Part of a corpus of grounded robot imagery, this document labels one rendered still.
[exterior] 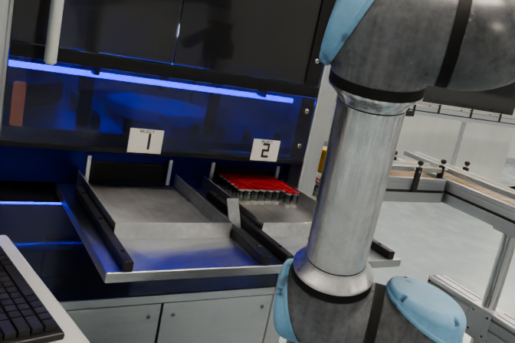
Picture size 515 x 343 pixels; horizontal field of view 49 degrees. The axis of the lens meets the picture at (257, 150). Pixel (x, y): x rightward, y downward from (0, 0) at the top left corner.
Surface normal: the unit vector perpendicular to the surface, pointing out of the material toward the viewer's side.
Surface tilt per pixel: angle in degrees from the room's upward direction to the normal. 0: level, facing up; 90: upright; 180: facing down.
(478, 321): 90
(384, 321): 59
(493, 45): 95
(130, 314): 90
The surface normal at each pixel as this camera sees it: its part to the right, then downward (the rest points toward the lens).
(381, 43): -0.29, 0.38
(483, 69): 0.03, 0.65
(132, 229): 0.48, 0.27
